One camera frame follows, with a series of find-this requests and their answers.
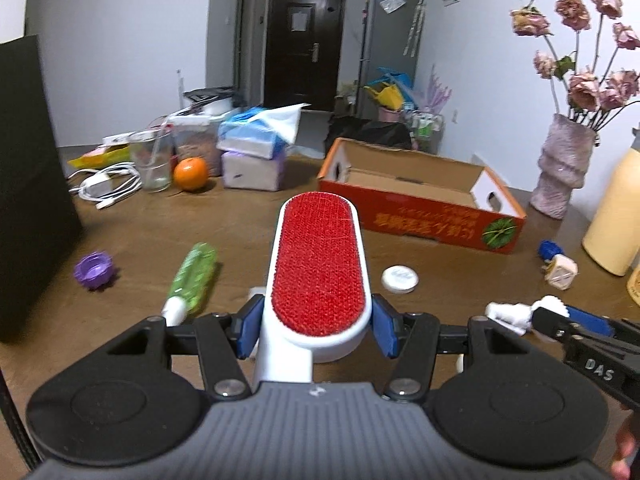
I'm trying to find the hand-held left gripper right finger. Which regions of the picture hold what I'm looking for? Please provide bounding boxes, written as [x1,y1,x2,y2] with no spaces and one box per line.
[372,294,533,404]

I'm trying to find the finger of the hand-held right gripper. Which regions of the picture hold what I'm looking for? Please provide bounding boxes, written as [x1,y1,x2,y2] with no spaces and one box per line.
[566,305,640,357]
[531,306,627,362]

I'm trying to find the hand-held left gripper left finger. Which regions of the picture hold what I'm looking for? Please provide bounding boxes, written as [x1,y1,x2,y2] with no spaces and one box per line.
[102,294,266,403]

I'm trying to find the white squeeze bottle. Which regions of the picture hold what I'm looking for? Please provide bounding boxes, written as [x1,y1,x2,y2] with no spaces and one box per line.
[485,295,566,338]

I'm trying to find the white round lid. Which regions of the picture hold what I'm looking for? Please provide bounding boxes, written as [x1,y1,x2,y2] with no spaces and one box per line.
[381,265,419,295]

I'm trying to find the green plastic bottle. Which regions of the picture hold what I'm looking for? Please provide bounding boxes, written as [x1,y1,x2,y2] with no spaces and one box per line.
[161,242,219,328]

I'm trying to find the red lint brush white handle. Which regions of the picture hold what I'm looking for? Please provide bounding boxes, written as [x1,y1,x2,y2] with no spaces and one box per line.
[252,191,373,396]

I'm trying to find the red orange cardboard box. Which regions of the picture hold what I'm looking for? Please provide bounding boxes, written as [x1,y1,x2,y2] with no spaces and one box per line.
[317,137,527,255]

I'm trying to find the purple plastic cup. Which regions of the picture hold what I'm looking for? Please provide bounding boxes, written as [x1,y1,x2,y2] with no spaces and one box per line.
[74,251,118,291]

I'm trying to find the person's right hand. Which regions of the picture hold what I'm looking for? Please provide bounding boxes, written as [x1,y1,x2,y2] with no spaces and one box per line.
[614,410,640,480]

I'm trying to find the cream yellow thermos flask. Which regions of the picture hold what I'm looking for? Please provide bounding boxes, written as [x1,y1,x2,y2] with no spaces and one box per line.
[581,127,640,277]

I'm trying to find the purple tissue pack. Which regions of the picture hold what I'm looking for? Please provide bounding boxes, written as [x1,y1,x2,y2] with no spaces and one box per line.
[221,149,287,192]

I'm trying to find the pink textured vase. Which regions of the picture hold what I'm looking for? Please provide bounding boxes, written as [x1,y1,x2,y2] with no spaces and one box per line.
[530,112,601,221]

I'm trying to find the orange fruit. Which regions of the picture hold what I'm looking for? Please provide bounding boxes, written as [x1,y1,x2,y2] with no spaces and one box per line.
[173,156,209,191]

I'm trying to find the clear glass cup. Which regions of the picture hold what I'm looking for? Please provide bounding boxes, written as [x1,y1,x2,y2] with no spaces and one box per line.
[127,127,175,192]

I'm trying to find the clear plastic food container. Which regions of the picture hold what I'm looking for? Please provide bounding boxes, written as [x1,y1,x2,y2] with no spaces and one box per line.
[167,107,241,177]

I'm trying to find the blue tissue pack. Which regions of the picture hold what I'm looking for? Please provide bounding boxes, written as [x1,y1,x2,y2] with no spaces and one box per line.
[216,102,307,158]

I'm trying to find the trolley cart with bottles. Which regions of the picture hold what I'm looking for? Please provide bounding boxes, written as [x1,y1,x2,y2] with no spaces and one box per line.
[402,107,446,155]

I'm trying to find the yellow snack bag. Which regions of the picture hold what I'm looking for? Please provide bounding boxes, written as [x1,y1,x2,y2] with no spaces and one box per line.
[67,145,132,170]

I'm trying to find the small cardboard box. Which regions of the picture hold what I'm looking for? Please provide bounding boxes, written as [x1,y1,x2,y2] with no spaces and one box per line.
[334,81,358,113]

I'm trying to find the yellow shopping bag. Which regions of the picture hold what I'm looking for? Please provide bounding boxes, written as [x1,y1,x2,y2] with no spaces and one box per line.
[363,82,403,111]

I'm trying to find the bunch of dried pink roses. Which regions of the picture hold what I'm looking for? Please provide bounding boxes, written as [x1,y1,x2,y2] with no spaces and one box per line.
[509,0,640,133]

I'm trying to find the black white appliance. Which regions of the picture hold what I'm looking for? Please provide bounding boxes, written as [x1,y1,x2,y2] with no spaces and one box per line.
[183,87,237,108]

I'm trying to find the purple dried flowers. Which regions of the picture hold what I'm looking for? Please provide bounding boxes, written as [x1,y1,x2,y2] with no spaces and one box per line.
[424,64,455,113]

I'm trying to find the blue shopping bag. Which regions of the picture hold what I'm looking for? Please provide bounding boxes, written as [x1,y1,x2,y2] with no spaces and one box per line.
[375,66,416,108]

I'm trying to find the black paper bag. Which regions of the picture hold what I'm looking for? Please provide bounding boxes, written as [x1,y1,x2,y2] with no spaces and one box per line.
[0,34,83,345]

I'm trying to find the dark brown door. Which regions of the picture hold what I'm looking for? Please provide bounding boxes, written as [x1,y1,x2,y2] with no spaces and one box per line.
[263,0,347,112]

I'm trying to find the grey refrigerator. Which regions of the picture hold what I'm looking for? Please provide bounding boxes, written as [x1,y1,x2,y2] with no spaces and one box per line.
[356,0,423,121]

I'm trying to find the folded hanging umbrella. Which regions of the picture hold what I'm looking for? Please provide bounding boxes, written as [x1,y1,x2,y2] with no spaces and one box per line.
[402,0,427,59]

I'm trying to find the white charger with cable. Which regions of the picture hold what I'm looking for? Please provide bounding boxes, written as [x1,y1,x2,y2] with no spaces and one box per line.
[67,161,143,211]

